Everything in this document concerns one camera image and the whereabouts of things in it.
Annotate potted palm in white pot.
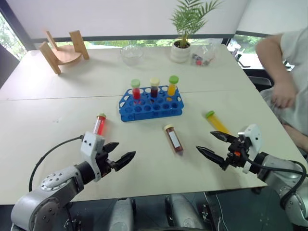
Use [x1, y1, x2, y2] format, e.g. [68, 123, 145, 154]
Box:
[169, 0, 223, 64]

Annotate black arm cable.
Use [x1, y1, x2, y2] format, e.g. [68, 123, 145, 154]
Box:
[28, 136, 85, 193]
[246, 158, 308, 210]

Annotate dark red tube yellow cap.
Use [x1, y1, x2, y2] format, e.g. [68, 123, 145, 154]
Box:
[149, 77, 161, 98]

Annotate bystander's bare leg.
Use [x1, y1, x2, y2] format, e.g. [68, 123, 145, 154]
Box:
[283, 124, 308, 160]

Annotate clear plastic container with bits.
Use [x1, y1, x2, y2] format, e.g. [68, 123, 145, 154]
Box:
[190, 44, 218, 68]

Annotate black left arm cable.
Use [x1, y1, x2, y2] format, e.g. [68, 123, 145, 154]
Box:
[28, 136, 85, 193]

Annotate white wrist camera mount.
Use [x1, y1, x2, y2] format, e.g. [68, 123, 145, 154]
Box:
[80, 131, 106, 183]
[237, 124, 263, 174]

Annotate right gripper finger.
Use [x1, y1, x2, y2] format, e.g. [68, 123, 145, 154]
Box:
[209, 130, 239, 145]
[195, 145, 228, 170]

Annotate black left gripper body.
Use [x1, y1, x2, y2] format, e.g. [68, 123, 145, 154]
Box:
[96, 144, 118, 178]

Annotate bystander's bare hand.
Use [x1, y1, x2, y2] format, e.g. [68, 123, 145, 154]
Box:
[272, 79, 299, 109]

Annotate brown liquid tube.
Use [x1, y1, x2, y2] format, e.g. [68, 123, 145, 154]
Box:
[164, 124, 185, 156]

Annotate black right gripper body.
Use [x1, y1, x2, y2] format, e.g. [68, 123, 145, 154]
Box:
[222, 135, 251, 171]

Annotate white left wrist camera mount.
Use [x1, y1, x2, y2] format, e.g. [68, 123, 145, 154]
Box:
[80, 131, 106, 183]

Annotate silver rounded housing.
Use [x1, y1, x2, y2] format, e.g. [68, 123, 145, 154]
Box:
[165, 193, 205, 231]
[111, 198, 134, 231]

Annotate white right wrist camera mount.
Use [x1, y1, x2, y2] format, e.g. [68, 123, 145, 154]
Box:
[237, 124, 263, 174]

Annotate yellow liquid tube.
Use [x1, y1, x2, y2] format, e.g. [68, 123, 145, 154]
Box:
[205, 110, 231, 135]

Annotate yellow tube green cap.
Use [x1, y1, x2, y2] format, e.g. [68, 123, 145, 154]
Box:
[167, 75, 180, 97]

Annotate person in white shirt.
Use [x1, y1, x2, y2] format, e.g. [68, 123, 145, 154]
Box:
[261, 26, 308, 135]

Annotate wooden curved stand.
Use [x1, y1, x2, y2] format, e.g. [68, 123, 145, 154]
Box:
[38, 30, 90, 76]

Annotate blue test tube rack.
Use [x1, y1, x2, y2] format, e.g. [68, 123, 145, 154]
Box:
[118, 85, 185, 123]

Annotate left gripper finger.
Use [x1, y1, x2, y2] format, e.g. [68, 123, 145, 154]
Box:
[103, 142, 120, 154]
[113, 151, 137, 172]

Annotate black chair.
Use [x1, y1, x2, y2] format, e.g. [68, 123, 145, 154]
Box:
[247, 76, 273, 92]

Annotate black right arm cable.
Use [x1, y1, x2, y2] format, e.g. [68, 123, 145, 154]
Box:
[246, 158, 308, 210]

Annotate clear glass bowl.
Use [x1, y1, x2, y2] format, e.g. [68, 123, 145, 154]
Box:
[119, 45, 145, 67]

